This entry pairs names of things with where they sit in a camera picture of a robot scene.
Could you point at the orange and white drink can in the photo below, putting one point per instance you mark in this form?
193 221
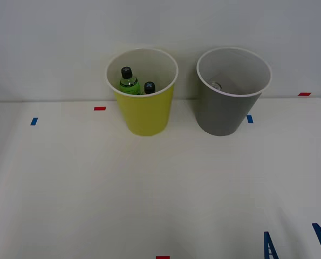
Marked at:
215 86

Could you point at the grey plastic waste bin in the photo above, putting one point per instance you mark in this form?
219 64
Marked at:
222 113

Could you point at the yellow-green plastic waste bin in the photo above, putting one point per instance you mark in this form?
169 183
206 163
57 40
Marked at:
146 116

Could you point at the green bottle with black cap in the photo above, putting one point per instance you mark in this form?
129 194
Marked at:
128 84
149 87

